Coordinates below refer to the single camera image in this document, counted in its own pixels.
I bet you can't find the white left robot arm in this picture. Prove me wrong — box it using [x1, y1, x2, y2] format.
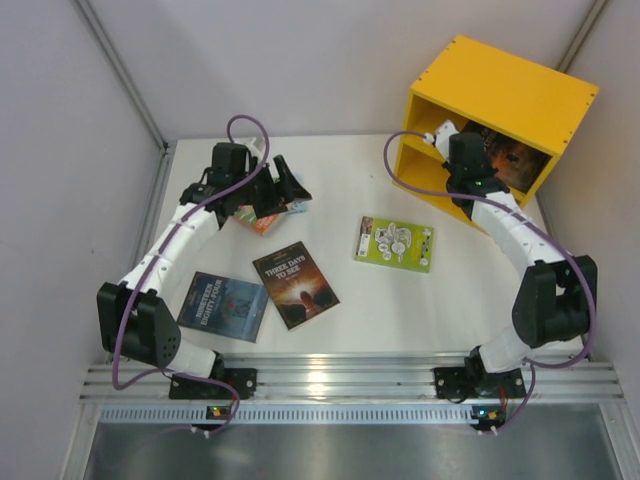
[97, 142, 312, 382]

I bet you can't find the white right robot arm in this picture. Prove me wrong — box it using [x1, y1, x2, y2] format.
[434, 122, 597, 395]

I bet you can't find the Tale Of Two Cities book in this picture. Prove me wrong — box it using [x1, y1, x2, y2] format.
[463, 121, 550, 193]

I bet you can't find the aluminium mounting rail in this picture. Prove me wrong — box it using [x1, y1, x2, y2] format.
[80, 355, 624, 427]

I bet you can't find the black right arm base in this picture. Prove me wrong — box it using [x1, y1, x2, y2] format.
[433, 347, 526, 404]

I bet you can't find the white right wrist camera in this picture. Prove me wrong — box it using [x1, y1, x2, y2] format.
[423, 120, 459, 159]

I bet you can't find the light blue treehouse book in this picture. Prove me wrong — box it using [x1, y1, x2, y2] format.
[275, 171, 312, 213]

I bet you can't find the orange treehouse book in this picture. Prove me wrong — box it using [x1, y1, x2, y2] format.
[233, 205, 281, 236]

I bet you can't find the Nineteen Eighty-Four blue book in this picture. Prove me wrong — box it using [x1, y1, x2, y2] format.
[177, 271, 269, 343]

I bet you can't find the Three Days To See book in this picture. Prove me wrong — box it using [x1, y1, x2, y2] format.
[252, 241, 340, 330]

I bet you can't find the yellow wooden shelf box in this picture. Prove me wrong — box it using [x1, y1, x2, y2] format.
[394, 35, 599, 222]

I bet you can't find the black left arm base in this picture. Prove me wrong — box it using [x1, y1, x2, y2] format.
[168, 349, 259, 401]

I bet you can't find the green comic book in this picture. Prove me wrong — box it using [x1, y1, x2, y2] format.
[354, 216, 435, 273]

